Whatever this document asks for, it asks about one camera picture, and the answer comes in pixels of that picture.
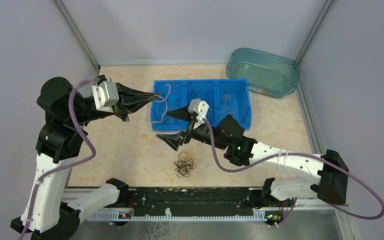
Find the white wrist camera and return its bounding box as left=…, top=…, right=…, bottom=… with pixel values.
left=91, top=80, right=120, bottom=113
left=188, top=98, right=209, bottom=130

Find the yellow thin cable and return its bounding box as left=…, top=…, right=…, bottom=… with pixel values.
left=138, top=83, right=173, bottom=174

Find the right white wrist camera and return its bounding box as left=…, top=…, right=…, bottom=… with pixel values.
left=188, top=98, right=209, bottom=130

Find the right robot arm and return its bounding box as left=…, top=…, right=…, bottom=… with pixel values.
left=156, top=107, right=349, bottom=206

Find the blue divided plastic bin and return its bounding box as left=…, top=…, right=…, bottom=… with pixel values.
left=150, top=79, right=252, bottom=132

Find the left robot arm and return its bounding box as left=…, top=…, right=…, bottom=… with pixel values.
left=10, top=75, right=158, bottom=240

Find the grey slotted cable duct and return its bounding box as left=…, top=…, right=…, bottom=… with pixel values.
left=86, top=210, right=281, bottom=223

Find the teal translucent plastic tub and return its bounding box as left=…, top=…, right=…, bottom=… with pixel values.
left=225, top=47, right=301, bottom=99

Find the dark cable bundle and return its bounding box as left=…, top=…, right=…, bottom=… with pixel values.
left=172, top=151, right=198, bottom=179

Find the pink thin cable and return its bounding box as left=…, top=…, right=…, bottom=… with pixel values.
left=219, top=94, right=241, bottom=117

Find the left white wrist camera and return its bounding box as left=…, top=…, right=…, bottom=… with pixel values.
left=91, top=80, right=120, bottom=113

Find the dark blue thin cable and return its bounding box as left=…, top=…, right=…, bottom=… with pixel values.
left=187, top=89, right=217, bottom=125

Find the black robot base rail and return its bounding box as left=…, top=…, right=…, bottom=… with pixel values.
left=97, top=186, right=294, bottom=220

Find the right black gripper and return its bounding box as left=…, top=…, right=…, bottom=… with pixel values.
left=156, top=102, right=228, bottom=151

